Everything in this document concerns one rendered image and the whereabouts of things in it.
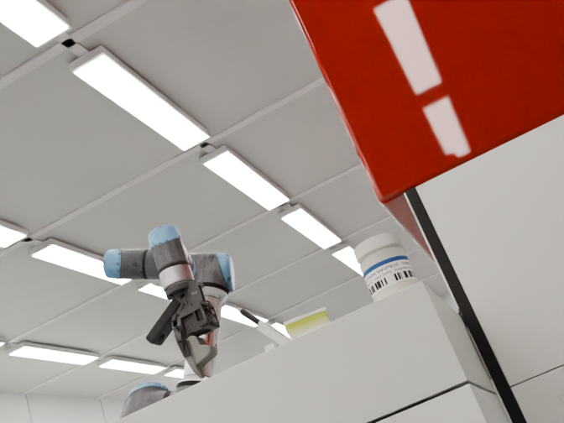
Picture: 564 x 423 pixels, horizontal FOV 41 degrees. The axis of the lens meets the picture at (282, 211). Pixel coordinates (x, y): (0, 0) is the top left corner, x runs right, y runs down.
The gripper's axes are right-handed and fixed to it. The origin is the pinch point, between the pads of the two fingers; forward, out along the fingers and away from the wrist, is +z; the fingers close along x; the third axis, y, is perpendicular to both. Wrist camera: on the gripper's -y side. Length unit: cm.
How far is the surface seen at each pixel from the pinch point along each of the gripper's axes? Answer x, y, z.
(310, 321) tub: -35, 37, 9
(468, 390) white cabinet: -50, 58, 30
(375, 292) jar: -47, 51, 12
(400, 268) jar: -47, 56, 11
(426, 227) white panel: -15, 60, -3
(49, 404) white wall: 467, -368, -156
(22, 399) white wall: 429, -368, -158
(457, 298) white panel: -15, 59, 11
